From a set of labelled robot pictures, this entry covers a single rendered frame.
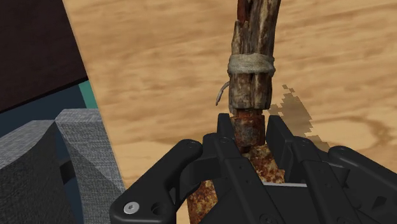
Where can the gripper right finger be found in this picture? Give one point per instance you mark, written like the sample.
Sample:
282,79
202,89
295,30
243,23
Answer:
328,180

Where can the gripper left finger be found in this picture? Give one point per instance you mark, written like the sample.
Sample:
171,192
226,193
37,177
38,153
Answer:
223,173

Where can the grey fabric armchair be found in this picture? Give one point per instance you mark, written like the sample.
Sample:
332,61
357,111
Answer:
46,167

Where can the dark brown cabinet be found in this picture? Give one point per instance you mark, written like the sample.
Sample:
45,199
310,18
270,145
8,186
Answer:
34,46

